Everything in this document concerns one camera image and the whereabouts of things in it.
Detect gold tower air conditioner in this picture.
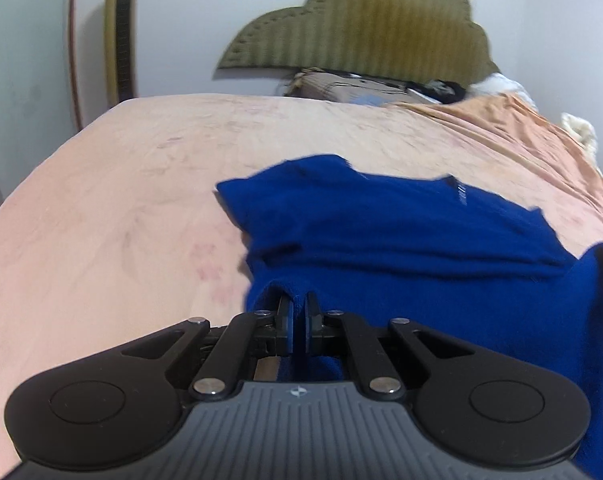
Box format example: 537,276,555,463
104,0,141,108

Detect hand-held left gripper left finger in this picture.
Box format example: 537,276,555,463
117,294,297,404

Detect pink floral bed blanket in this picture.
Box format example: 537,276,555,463
0,94,603,480

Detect white printed quilt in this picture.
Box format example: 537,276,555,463
469,72,537,111

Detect blue beaded sweater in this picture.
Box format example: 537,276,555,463
215,154,603,480

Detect olive padded headboard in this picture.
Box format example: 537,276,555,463
216,0,502,86

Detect white fluffy cloth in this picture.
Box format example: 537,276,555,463
560,112,599,166

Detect white flowered wardrobe door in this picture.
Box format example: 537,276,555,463
0,0,84,216

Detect brown patterned pillow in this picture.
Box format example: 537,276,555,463
284,67,422,108

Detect dark clothes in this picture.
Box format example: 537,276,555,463
411,79,469,103

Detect peach blanket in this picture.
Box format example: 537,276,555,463
391,92,603,241

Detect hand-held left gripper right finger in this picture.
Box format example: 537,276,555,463
305,292,478,402

